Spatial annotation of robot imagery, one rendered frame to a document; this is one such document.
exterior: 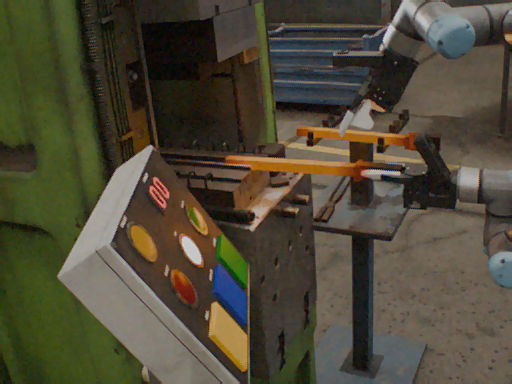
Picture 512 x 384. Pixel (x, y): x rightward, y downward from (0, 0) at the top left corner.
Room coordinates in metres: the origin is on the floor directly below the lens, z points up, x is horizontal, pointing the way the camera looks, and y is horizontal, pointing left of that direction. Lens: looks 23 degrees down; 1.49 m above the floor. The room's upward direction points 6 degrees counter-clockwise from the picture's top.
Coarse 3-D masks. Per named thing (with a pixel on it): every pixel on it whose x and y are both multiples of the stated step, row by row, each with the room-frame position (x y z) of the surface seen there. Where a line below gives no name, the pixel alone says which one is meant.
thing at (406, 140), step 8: (304, 128) 1.61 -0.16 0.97; (312, 128) 1.60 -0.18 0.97; (320, 128) 1.59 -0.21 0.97; (328, 128) 1.59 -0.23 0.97; (320, 136) 1.57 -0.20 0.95; (328, 136) 1.56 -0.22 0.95; (336, 136) 1.55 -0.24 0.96; (344, 136) 1.54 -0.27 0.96; (352, 136) 1.52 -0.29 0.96; (360, 136) 1.51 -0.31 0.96; (368, 136) 1.50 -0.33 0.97; (376, 136) 1.49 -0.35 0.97; (384, 136) 1.48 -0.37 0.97; (392, 136) 1.47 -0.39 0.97; (400, 136) 1.46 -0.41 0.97; (408, 136) 1.44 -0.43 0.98; (432, 136) 1.41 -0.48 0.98; (440, 136) 1.41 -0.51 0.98; (392, 144) 1.46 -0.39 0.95; (400, 144) 1.45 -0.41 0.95; (408, 144) 1.43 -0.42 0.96; (440, 144) 1.41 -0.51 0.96
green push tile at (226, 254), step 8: (224, 240) 0.85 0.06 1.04; (224, 248) 0.82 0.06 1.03; (232, 248) 0.85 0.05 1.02; (216, 256) 0.79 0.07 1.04; (224, 256) 0.80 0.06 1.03; (232, 256) 0.83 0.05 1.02; (240, 256) 0.86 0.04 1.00; (224, 264) 0.79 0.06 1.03; (232, 264) 0.80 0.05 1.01; (240, 264) 0.83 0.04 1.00; (232, 272) 0.79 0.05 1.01; (240, 272) 0.81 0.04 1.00; (240, 280) 0.79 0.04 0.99
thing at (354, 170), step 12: (228, 156) 1.33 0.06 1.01; (240, 156) 1.32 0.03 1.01; (252, 156) 1.31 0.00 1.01; (252, 168) 1.28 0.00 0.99; (264, 168) 1.26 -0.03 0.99; (276, 168) 1.25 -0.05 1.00; (288, 168) 1.24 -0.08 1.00; (300, 168) 1.22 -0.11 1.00; (312, 168) 1.21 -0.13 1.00; (324, 168) 1.20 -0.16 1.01; (336, 168) 1.18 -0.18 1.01; (348, 168) 1.17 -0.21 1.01; (360, 168) 1.16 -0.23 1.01; (372, 168) 1.15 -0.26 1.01; (384, 168) 1.14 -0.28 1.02; (396, 168) 1.12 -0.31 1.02
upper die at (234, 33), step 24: (144, 24) 1.25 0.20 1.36; (168, 24) 1.23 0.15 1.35; (192, 24) 1.20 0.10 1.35; (216, 24) 1.19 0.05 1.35; (240, 24) 1.28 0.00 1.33; (144, 48) 1.26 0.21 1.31; (168, 48) 1.23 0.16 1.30; (192, 48) 1.20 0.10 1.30; (216, 48) 1.18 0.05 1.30; (240, 48) 1.27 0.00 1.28
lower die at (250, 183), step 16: (176, 160) 1.36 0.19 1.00; (192, 176) 1.28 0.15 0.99; (208, 176) 1.26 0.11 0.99; (224, 176) 1.25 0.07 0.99; (240, 176) 1.24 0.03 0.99; (256, 176) 1.29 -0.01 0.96; (192, 192) 1.23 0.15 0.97; (224, 192) 1.19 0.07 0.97; (240, 192) 1.21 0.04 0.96; (256, 192) 1.28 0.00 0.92; (240, 208) 1.20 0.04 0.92
